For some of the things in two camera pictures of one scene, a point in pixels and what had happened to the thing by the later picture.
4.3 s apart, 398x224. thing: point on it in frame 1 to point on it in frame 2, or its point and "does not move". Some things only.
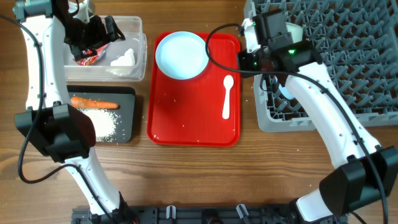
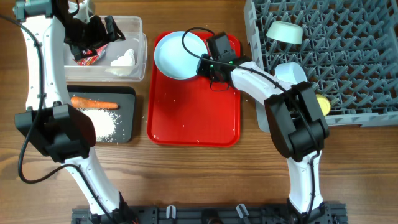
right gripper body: (249, 61) to (207, 67)
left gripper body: (83, 35) does not move
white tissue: (123, 65) does not move
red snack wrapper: (92, 59) does not move
